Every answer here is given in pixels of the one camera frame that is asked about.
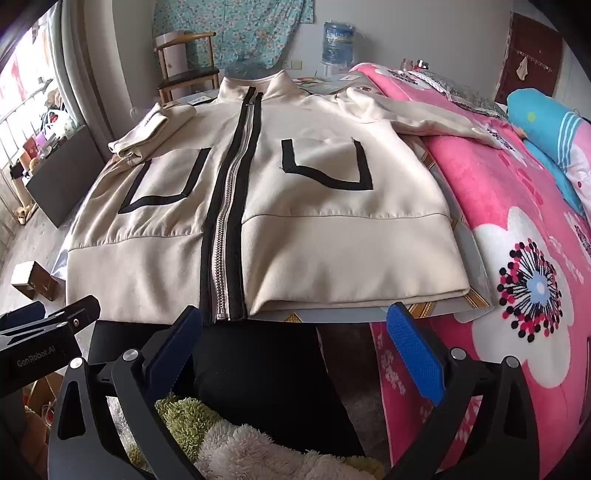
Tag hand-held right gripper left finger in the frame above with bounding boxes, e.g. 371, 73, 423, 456
46, 305, 204, 480

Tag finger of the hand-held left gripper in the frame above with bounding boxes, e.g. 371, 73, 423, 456
0, 295, 101, 348
0, 302, 45, 329

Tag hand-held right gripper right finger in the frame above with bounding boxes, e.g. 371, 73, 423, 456
385, 302, 550, 480

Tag cream jacket with black trim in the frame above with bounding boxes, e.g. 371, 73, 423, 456
62, 74, 527, 321

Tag small cardboard box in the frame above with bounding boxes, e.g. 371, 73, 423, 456
10, 261, 58, 301

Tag open cardboard box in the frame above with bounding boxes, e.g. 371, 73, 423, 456
22, 369, 64, 446

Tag person's black pants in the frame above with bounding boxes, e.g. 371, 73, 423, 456
88, 320, 370, 462

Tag fruit print tablecloth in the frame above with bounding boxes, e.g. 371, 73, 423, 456
53, 69, 502, 324

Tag beige mannequin legs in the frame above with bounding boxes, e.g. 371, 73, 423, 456
9, 159, 38, 227

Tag grey cabinet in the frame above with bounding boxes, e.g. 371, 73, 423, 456
23, 122, 105, 229

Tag pink floral blanket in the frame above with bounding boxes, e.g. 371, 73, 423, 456
348, 62, 591, 480

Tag metal balcony railing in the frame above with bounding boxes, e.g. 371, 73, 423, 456
0, 78, 54, 236

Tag pile of clutter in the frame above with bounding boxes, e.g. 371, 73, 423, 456
23, 83, 77, 158

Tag grey curtain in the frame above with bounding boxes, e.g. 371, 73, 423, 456
46, 0, 116, 162

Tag silver quilted mat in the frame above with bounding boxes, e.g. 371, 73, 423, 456
416, 69, 509, 118

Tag wooden chair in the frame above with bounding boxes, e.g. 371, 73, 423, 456
154, 32, 222, 104

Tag blue pillow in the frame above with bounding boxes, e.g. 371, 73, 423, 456
505, 88, 591, 215

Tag blue water jug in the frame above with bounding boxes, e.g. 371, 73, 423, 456
321, 21, 356, 68

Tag dark red door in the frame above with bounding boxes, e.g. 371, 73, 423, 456
494, 11, 564, 104

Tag floral wall cloth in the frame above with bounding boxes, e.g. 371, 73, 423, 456
152, 0, 317, 70

